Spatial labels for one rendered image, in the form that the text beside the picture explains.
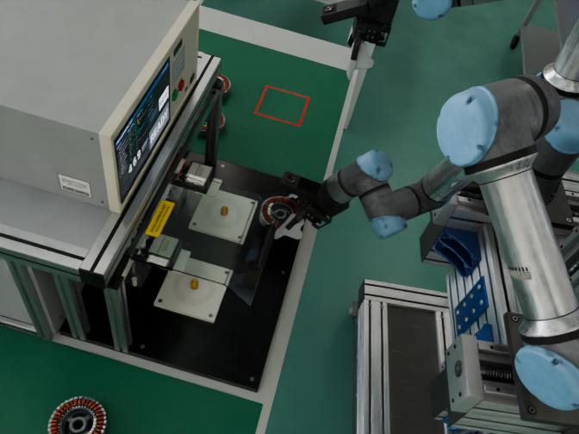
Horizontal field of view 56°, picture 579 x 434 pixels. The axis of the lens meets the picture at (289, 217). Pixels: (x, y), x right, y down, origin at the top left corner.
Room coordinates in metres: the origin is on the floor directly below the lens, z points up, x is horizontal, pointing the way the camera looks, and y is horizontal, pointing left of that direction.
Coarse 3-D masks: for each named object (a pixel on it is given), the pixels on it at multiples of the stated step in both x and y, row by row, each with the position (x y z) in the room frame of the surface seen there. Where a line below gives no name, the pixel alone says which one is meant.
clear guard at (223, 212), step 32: (160, 192) 0.71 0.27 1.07; (192, 192) 0.73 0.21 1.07; (224, 192) 0.76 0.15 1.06; (192, 224) 0.65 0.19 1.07; (224, 224) 0.67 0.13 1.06; (256, 224) 0.71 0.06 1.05; (128, 256) 0.54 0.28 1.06; (160, 256) 0.56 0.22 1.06; (192, 256) 0.58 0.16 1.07; (224, 256) 0.60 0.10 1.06; (256, 256) 0.64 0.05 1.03
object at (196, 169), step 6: (192, 162) 0.94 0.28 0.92; (186, 168) 0.94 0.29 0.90; (192, 168) 0.92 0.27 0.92; (198, 168) 0.93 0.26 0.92; (204, 168) 0.93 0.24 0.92; (210, 168) 0.94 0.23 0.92; (192, 174) 0.90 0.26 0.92; (198, 174) 0.91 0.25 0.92; (204, 174) 0.92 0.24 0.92; (210, 174) 0.92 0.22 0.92; (216, 180) 0.94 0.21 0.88
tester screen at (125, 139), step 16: (160, 80) 0.81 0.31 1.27; (160, 96) 0.81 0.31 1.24; (144, 112) 0.73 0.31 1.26; (160, 112) 0.81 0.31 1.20; (128, 128) 0.66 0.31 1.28; (144, 128) 0.72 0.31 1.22; (128, 144) 0.66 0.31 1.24; (144, 144) 0.72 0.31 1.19; (128, 160) 0.65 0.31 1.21; (144, 160) 0.72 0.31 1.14
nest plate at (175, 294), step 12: (168, 276) 0.68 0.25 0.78; (180, 276) 0.69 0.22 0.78; (192, 276) 0.70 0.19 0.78; (168, 288) 0.65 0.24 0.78; (180, 288) 0.66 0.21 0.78; (204, 288) 0.68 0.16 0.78; (216, 288) 0.68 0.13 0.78; (156, 300) 0.61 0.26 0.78; (168, 300) 0.62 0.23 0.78; (180, 300) 0.63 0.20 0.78; (192, 300) 0.64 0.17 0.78; (204, 300) 0.65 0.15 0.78; (216, 300) 0.65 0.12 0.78; (180, 312) 0.60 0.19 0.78; (192, 312) 0.61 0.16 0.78; (204, 312) 0.61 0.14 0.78; (216, 312) 0.62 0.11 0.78
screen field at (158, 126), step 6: (168, 102) 0.85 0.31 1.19; (168, 108) 0.85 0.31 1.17; (162, 114) 0.81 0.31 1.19; (168, 114) 0.85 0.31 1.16; (162, 120) 0.81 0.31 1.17; (156, 126) 0.78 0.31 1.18; (162, 126) 0.81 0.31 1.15; (150, 132) 0.75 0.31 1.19; (156, 132) 0.78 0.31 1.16; (150, 138) 0.75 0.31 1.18; (156, 138) 0.78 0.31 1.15; (150, 144) 0.75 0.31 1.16; (150, 150) 0.75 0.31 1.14
